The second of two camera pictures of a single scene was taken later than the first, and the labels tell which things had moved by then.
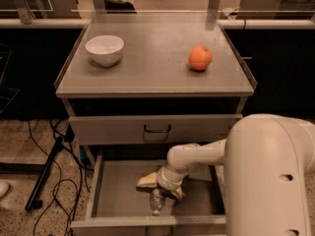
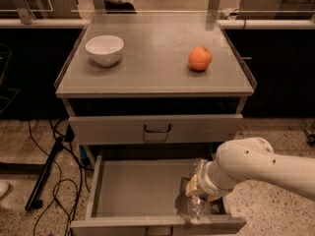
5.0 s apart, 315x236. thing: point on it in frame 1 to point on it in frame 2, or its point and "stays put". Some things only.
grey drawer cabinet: [135, 85] stays put
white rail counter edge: [226, 24] stays put
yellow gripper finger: [178, 194] to [215, 197]
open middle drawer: [118, 206] stays put
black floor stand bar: [34, 201] stays put
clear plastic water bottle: [157, 202] to [197, 206]
